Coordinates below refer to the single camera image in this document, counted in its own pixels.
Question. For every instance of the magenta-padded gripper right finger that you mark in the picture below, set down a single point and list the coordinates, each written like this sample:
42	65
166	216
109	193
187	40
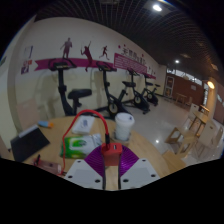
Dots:
135	168

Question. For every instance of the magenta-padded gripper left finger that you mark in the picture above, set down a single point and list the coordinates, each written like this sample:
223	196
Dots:
88	168

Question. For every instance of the red charger block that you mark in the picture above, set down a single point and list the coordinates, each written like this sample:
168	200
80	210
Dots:
111	155

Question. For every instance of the green wet wipes pack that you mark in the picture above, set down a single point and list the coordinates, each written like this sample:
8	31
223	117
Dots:
78	145

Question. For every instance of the round wooden coaster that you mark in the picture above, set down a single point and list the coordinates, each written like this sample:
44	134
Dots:
124	142

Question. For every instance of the pink power strip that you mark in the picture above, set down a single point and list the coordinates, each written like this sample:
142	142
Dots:
50	165

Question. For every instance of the white paper cup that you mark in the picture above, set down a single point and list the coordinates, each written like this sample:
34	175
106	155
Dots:
124	126

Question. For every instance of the small white box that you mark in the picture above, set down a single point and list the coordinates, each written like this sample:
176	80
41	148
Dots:
83	125

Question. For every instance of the group of wooden chairs and tables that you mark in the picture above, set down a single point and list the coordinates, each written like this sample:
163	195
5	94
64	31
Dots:
186	136

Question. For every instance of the blue and orange marker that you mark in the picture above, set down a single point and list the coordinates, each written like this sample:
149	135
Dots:
43	123

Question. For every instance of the black mouse pad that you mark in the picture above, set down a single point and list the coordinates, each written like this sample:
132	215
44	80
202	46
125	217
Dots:
28	145

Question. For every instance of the light wooden chair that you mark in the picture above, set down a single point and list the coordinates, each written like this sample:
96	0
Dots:
28	115

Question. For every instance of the row of black exercise bikes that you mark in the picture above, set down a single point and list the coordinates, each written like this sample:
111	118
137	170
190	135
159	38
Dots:
61	86

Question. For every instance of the ceiling lights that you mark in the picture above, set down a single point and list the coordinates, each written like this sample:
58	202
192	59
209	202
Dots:
157	7

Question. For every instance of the small wall posters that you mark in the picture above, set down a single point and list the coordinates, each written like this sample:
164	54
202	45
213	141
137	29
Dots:
28	51

